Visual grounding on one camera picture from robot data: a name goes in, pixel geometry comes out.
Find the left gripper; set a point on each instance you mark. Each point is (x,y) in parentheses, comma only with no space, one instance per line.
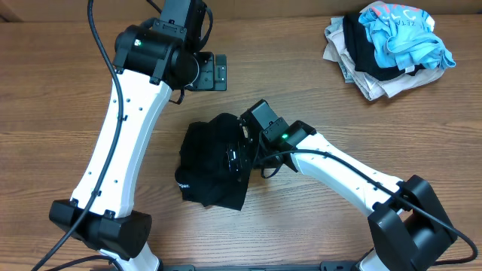
(219,72)

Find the black t-shirt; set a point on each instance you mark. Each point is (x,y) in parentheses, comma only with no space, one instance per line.
(202,175)

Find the beige garment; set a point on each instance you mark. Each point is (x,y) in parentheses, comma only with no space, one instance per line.
(369,86)

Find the black garment in pile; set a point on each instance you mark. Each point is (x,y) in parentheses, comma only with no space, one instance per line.
(362,51)

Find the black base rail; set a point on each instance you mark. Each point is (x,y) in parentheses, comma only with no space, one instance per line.
(260,267)

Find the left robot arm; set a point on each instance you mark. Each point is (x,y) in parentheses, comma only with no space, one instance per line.
(149,64)

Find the light blue printed shirt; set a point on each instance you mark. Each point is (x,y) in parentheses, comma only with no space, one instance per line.
(403,36)

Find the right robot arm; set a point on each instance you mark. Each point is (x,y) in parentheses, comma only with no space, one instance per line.
(409,227)

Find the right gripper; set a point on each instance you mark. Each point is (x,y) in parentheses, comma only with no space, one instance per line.
(242,150)

